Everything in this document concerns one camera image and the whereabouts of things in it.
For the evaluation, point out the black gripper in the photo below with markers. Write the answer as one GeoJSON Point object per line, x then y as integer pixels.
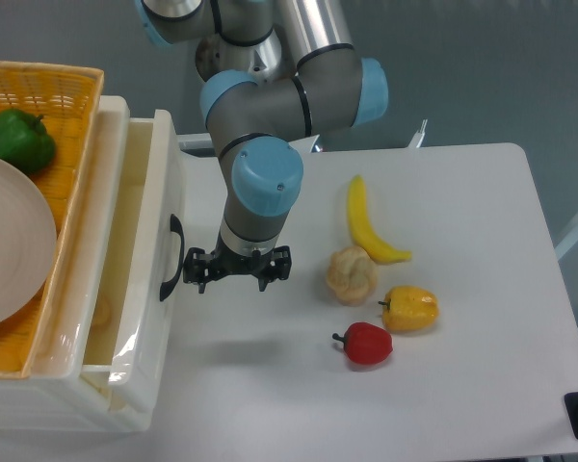
{"type": "Point", "coordinates": [201, 268]}

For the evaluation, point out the white drawer cabinet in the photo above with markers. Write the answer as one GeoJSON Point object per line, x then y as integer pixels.
{"type": "Point", "coordinates": [56, 396]}

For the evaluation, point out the green bell pepper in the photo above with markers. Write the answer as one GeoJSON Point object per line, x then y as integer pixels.
{"type": "Point", "coordinates": [24, 141]}

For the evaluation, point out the yellow banana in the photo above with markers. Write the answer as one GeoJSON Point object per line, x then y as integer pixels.
{"type": "Point", "coordinates": [362, 231]}

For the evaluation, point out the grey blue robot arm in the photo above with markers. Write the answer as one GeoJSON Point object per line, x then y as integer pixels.
{"type": "Point", "coordinates": [289, 71]}

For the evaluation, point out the white drawer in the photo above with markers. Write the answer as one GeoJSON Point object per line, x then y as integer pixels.
{"type": "Point", "coordinates": [127, 399]}
{"type": "Point", "coordinates": [142, 254]}

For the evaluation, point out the yellow bell pepper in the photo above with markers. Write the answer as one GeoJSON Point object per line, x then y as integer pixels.
{"type": "Point", "coordinates": [408, 308]}

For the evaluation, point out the red bell pepper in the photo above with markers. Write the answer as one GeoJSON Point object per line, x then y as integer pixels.
{"type": "Point", "coordinates": [365, 344]}

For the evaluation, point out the beige round plate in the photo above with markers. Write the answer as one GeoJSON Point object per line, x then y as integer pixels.
{"type": "Point", "coordinates": [27, 240]}

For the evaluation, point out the round bread bun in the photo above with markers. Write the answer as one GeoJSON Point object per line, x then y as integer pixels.
{"type": "Point", "coordinates": [352, 275]}

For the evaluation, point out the long bread roll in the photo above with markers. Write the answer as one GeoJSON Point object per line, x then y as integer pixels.
{"type": "Point", "coordinates": [102, 312]}

